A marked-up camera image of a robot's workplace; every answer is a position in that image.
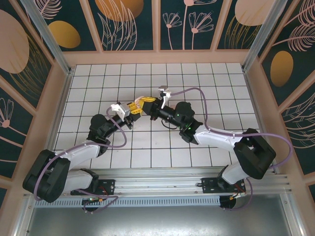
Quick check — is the grey metal base sheet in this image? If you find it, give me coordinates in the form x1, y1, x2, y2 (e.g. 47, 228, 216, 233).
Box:
14, 196, 305, 236

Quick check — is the thin black right gripper cable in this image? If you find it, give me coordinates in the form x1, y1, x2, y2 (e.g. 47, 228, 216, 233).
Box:
161, 119, 179, 129

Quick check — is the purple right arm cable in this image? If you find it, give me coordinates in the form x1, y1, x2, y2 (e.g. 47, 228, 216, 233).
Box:
169, 87, 294, 212

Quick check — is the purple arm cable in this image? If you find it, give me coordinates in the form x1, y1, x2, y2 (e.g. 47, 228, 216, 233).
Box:
169, 87, 294, 212
33, 109, 127, 214

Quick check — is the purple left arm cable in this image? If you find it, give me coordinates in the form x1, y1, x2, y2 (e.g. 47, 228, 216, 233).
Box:
33, 109, 127, 214

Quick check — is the aluminium side rail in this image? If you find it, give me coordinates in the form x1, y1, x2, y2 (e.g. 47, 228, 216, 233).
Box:
39, 70, 74, 179
242, 68, 276, 173

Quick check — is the red and orange wire bundle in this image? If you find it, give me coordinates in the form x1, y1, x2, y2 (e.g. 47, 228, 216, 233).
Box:
82, 187, 111, 205
230, 188, 247, 200

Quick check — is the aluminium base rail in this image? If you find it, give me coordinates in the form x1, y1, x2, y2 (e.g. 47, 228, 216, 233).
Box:
24, 168, 293, 197

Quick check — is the grey slotted cable duct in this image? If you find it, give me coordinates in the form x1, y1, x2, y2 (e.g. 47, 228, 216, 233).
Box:
33, 196, 221, 209

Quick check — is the aluminium corner post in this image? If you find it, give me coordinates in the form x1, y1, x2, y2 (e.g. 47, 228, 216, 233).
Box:
21, 0, 74, 76
242, 0, 283, 72

